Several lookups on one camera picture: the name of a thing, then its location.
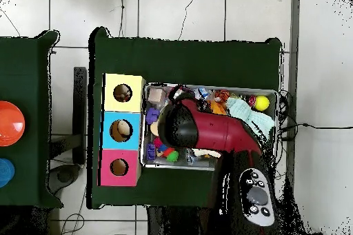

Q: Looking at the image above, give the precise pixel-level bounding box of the cream waffle cloth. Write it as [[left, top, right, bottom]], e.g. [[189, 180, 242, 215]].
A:
[[191, 147, 223, 159]]

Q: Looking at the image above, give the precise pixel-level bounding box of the multicolour fabric knot toy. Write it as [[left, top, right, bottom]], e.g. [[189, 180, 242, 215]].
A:
[[115, 87, 131, 101]]

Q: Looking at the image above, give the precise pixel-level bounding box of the shallow clear mesh bin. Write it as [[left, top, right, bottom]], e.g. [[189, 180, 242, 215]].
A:
[[139, 82, 279, 174]]

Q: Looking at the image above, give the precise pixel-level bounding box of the wooden box with three holes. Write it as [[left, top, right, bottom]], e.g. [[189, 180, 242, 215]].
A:
[[98, 73, 147, 187]]

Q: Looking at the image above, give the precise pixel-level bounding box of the purple toy block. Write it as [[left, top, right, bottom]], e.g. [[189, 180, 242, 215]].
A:
[[145, 107, 161, 125]]

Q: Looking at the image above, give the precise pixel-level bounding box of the plain wooden cube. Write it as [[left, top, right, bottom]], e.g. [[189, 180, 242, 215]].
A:
[[148, 88, 167, 105]]

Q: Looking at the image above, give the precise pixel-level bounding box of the crushed clear plastic bottle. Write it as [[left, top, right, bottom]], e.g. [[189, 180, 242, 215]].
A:
[[194, 88, 210, 100]]

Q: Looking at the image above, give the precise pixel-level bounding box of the blue plastic brick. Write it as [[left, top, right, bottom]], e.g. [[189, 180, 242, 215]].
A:
[[145, 143, 157, 161]]

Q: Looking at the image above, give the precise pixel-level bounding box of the orange tiger plush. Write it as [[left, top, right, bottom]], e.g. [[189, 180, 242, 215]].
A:
[[214, 89, 230, 103]]

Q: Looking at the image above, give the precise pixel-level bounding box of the dark green table cloth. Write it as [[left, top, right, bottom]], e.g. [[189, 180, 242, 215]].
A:
[[88, 26, 283, 210], [0, 30, 63, 210]]

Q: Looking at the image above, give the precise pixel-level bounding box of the light blue waffle cloth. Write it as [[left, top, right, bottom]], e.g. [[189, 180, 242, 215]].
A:
[[226, 97, 276, 139]]

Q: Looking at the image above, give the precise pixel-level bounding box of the yellow ball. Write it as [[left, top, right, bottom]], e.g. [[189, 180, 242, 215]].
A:
[[253, 94, 270, 112]]

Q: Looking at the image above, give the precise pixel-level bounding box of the grey stand foot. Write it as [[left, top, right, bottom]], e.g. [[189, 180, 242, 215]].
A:
[[48, 163, 81, 194]]

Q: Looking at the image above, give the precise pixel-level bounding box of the orange plastic bowl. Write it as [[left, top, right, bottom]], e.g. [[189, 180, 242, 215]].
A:
[[0, 100, 26, 147]]

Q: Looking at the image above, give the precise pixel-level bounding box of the blue ribbed cup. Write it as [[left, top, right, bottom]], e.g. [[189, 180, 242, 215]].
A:
[[0, 158, 16, 189]]

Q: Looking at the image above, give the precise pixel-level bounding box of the black power cable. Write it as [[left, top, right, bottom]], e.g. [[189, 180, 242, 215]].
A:
[[278, 122, 353, 134]]

